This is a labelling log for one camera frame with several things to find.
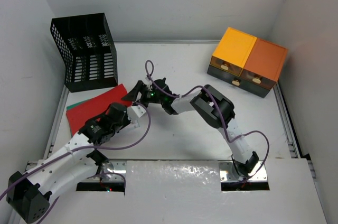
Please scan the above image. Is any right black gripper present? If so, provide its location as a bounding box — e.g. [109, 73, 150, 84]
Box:
[123, 80, 165, 110]

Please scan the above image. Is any green folder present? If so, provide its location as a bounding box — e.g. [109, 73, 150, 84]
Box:
[67, 102, 82, 110]

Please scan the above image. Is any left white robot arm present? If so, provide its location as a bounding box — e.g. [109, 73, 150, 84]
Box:
[2, 102, 131, 223]

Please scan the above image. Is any black mesh file rack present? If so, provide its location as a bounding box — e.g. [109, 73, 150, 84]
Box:
[50, 13, 118, 92]

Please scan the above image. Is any dark bottom drawer unit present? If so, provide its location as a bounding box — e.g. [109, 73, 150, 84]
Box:
[207, 65, 271, 98]

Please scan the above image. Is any yellow drawer box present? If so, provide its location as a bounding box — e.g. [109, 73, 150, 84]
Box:
[210, 27, 257, 76]

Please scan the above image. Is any orange drawer box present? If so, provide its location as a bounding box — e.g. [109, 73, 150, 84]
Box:
[240, 38, 288, 90]

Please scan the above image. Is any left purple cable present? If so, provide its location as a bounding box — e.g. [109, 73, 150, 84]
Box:
[0, 101, 152, 224]

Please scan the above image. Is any purple cable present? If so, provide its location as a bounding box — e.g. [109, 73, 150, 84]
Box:
[145, 60, 270, 182]
[0, 101, 152, 224]

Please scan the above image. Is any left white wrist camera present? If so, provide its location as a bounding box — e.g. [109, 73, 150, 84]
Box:
[127, 105, 146, 129]

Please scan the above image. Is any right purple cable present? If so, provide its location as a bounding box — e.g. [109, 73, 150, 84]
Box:
[145, 60, 270, 182]

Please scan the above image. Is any metal front rail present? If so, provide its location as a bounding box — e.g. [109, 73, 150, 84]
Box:
[7, 159, 270, 224]

